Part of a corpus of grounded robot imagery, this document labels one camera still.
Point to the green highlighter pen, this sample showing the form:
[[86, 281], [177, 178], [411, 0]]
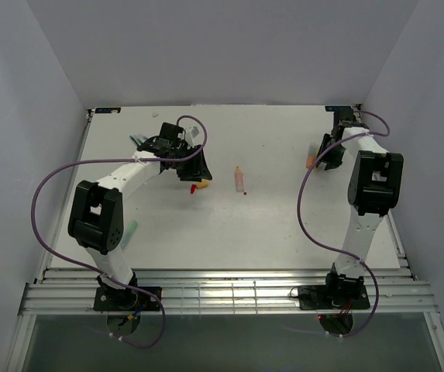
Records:
[[128, 233]]

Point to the blue pens cluster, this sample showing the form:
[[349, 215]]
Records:
[[138, 139]]

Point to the left blue corner label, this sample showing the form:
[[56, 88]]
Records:
[[107, 110]]

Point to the aluminium rail frame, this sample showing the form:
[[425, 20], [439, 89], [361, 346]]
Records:
[[226, 263]]

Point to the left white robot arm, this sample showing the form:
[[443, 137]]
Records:
[[97, 214]]

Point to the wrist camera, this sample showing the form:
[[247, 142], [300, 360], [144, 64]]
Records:
[[171, 133], [343, 114]]

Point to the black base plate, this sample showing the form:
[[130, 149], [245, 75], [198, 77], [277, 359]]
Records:
[[123, 301], [316, 297]]

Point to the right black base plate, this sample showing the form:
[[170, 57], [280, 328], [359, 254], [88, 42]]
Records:
[[316, 297]]

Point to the blue corner label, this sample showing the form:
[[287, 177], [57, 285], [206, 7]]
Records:
[[332, 108], [107, 110]]

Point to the orange highlighter pen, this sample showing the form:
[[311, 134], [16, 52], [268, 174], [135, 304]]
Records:
[[311, 155]]

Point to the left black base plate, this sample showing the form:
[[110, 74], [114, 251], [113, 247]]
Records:
[[123, 301]]

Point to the pink pencil-shaped pen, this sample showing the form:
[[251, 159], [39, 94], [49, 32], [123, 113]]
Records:
[[239, 181]]

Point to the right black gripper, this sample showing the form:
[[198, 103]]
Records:
[[326, 156]]

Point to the yellow-orange pen cap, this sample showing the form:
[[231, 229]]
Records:
[[204, 184]]

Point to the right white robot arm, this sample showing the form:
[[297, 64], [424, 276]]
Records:
[[373, 190]]

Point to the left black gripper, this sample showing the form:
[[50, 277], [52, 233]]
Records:
[[197, 169]]

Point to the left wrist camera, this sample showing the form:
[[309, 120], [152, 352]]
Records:
[[171, 133]]

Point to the right blue corner label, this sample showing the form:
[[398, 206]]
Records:
[[332, 108]]

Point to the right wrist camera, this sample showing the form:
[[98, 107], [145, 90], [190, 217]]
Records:
[[343, 114]]

